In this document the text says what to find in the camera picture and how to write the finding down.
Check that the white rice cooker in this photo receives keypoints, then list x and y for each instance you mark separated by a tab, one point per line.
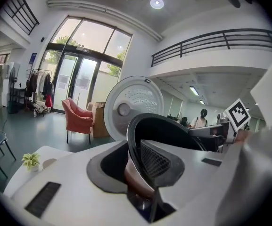
135	95

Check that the black standing fan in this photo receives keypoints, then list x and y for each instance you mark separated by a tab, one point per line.
12	83

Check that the long black balcony railing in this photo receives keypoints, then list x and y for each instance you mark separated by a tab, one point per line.
220	40

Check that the small potted plant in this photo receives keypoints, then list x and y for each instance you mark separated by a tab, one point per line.
30	160

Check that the round ceiling light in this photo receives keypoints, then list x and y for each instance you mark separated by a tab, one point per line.
157	2

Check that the cardboard box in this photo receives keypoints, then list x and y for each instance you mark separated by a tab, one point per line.
100	121

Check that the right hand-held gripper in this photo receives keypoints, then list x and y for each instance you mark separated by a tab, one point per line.
238	113

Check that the short black balcony railing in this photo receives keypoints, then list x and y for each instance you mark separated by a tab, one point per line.
20	13

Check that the glass entrance door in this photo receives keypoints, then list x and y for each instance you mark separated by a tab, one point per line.
84	79

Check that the ceiling tube light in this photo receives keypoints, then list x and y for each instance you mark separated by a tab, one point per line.
193	90
202	102

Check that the black pot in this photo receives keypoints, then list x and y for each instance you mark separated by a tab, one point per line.
154	128

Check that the clothes rack with garments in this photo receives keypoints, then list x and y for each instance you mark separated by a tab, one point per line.
40	88

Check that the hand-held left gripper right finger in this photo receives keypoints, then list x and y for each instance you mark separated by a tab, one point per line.
197	180

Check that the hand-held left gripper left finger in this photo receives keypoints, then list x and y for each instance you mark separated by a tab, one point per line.
74	196

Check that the white cabinet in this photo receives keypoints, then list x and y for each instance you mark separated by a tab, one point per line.
2	86

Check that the pink armchair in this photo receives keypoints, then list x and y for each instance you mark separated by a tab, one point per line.
78	118

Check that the blue wall sign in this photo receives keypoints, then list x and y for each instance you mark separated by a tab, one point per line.
33	61

